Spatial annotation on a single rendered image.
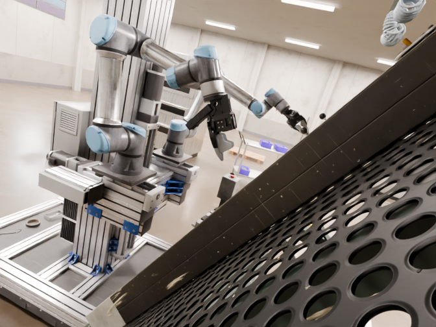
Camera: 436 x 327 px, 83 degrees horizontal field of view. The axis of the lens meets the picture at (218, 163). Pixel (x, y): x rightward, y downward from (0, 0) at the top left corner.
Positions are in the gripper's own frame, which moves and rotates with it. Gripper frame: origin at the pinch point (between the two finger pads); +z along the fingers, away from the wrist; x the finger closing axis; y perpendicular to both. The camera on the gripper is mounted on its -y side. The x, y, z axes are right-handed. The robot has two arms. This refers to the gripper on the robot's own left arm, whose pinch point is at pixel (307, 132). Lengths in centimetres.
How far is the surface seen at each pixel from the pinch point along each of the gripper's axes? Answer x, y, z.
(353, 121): 26, -119, 7
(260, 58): -310, 925, -424
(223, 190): 66, 37, -7
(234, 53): -245, 942, -533
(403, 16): -21, -76, -6
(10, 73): 430, 473, -744
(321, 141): 30, -117, 7
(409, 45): -29, -60, 1
